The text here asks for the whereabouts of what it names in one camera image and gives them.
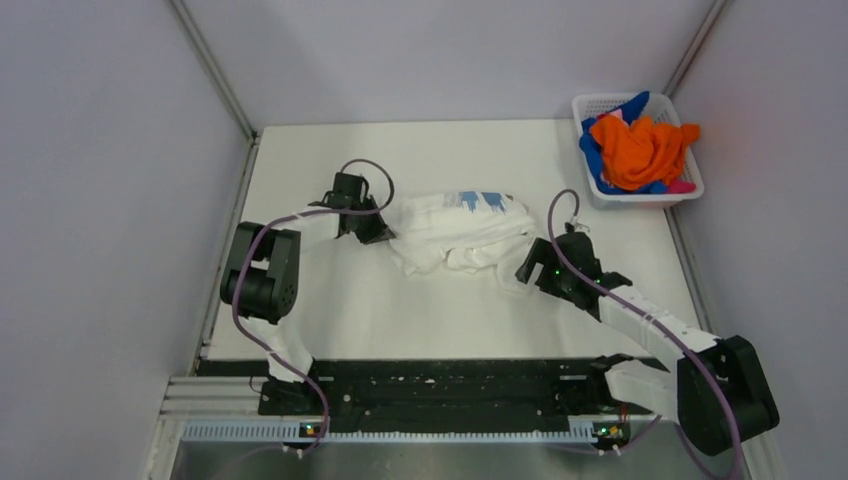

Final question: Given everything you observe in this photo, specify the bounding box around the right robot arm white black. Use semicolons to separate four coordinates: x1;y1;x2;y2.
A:
515;225;780;456

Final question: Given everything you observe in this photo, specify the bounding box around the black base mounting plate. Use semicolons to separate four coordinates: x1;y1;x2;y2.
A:
197;358;646;437

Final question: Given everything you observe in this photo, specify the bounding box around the grey aluminium corner post right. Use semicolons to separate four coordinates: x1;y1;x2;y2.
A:
662;0;734;97

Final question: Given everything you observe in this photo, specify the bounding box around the pink garment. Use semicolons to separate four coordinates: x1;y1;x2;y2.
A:
666;179;697;195

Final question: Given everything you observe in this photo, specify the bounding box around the grey slotted cable duct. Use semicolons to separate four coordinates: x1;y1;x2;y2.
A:
182;420;623;444

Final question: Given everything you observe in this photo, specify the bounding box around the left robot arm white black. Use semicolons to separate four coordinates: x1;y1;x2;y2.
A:
219;172;395;414

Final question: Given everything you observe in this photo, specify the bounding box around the orange t shirt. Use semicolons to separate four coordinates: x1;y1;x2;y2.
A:
589;116;701;190

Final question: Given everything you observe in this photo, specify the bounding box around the white t shirt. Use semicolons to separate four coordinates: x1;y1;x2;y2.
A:
389;190;539;294

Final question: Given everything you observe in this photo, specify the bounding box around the grey aluminium corner post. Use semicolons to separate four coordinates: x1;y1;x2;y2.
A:
165;0;258;143
662;0;734;97

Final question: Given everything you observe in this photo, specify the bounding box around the blue t shirt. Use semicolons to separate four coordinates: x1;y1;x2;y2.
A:
579;91;668;195

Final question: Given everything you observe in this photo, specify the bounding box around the aluminium rail frame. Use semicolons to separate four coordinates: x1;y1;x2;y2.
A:
159;377;264;419

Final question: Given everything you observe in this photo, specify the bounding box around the grey aluminium corner post left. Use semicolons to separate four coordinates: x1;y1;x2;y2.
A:
165;0;258;143

